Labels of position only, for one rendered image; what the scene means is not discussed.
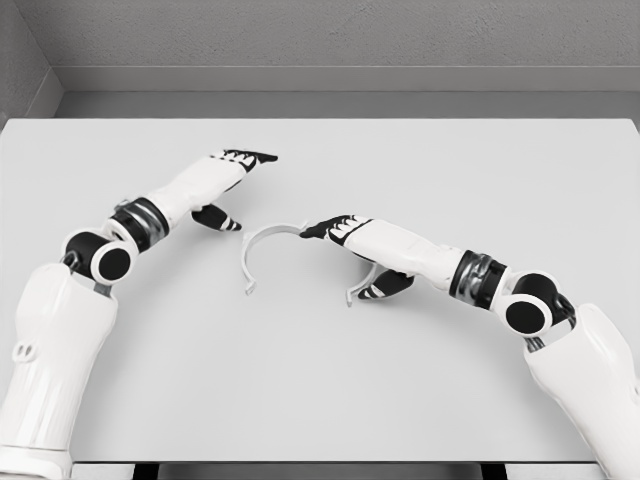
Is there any white half-ring pipe clamp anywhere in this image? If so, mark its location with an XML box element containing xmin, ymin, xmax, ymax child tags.
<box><xmin>343</xmin><ymin>267</ymin><xmax>384</xmax><ymax>307</ymax></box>
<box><xmin>241</xmin><ymin>222</ymin><xmax>311</xmax><ymax>295</ymax></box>

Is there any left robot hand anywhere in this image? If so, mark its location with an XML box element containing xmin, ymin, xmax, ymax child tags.
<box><xmin>169</xmin><ymin>148</ymin><xmax>280</xmax><ymax>233</ymax></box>

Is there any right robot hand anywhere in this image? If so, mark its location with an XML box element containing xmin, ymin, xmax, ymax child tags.
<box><xmin>298</xmin><ymin>214</ymin><xmax>432</xmax><ymax>303</ymax></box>

